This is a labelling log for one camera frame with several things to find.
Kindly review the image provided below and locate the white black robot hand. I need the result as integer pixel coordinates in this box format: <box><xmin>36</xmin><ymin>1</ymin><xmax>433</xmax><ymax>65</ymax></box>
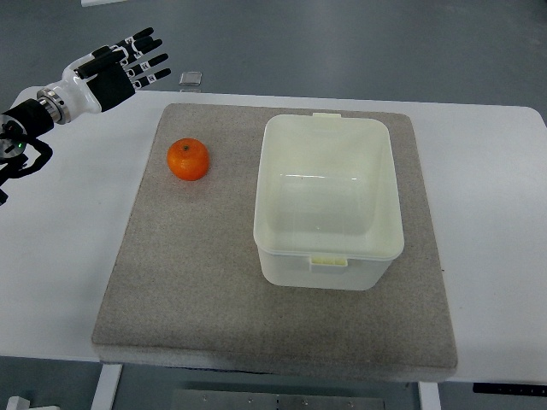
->
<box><xmin>37</xmin><ymin>27</ymin><xmax>171</xmax><ymax>124</ymax></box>

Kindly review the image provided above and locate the orange fruit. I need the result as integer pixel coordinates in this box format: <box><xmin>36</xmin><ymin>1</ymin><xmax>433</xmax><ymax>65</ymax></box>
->
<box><xmin>166</xmin><ymin>138</ymin><xmax>209</xmax><ymax>181</ymax></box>

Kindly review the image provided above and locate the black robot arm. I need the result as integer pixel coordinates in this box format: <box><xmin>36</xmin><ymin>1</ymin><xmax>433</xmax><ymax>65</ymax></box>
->
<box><xmin>1</xmin><ymin>99</ymin><xmax>56</xmax><ymax>185</ymax></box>

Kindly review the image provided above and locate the cream plastic box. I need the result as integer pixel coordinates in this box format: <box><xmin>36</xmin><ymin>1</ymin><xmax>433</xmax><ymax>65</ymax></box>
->
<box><xmin>253</xmin><ymin>114</ymin><xmax>404</xmax><ymax>290</ymax></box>

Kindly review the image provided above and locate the white object top edge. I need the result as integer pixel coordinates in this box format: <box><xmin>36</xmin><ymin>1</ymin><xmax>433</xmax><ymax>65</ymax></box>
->
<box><xmin>80</xmin><ymin>0</ymin><xmax>126</xmax><ymax>7</ymax></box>

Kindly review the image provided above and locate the small grey floor plate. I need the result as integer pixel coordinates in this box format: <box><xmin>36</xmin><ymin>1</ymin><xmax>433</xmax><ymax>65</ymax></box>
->
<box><xmin>179</xmin><ymin>71</ymin><xmax>203</xmax><ymax>87</ymax></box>

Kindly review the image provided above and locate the grey felt mat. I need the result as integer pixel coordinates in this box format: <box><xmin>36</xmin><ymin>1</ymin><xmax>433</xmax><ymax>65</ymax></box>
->
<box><xmin>91</xmin><ymin>103</ymin><xmax>458</xmax><ymax>381</ymax></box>

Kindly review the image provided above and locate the white left table leg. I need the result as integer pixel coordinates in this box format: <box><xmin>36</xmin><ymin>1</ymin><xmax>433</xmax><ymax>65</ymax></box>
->
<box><xmin>91</xmin><ymin>365</ymin><xmax>123</xmax><ymax>410</ymax></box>

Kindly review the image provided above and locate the white table leg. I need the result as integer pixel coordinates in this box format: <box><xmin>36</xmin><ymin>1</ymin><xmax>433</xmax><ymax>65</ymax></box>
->
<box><xmin>91</xmin><ymin>365</ymin><xmax>123</xmax><ymax>410</ymax></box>
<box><xmin>418</xmin><ymin>382</ymin><xmax>442</xmax><ymax>410</ymax></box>

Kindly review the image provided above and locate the white object bottom left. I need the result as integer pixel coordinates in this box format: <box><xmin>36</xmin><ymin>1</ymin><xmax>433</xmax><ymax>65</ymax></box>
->
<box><xmin>5</xmin><ymin>396</ymin><xmax>61</xmax><ymax>410</ymax></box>

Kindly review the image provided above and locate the white right table leg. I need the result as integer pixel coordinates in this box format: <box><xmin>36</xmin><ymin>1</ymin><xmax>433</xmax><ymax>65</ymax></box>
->
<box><xmin>418</xmin><ymin>382</ymin><xmax>442</xmax><ymax>410</ymax></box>

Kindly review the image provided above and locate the black table control panel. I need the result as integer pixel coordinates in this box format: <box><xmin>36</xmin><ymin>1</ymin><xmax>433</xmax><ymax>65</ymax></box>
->
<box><xmin>473</xmin><ymin>383</ymin><xmax>547</xmax><ymax>397</ymax></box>

